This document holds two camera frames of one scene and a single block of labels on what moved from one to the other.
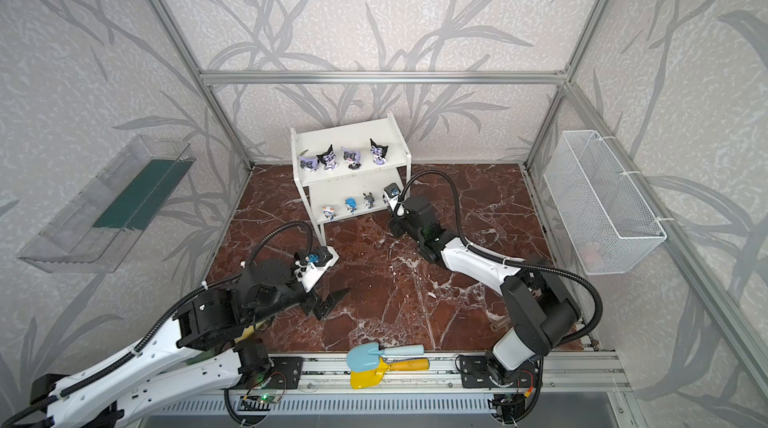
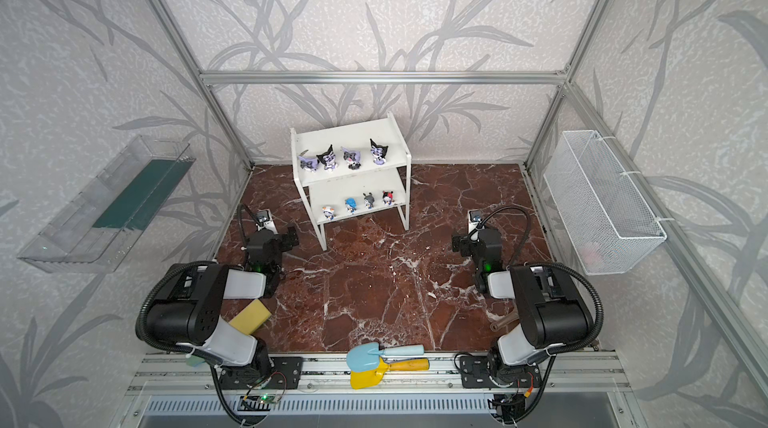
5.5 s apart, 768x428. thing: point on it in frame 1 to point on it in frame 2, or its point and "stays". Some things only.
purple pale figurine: x=352 y=157 stays
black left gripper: x=315 y=300 to x=279 y=240
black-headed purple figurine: x=328 y=159 stays
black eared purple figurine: x=308 y=163 stays
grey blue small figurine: x=368 y=200 stays
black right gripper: x=398 y=222 to x=471 y=242
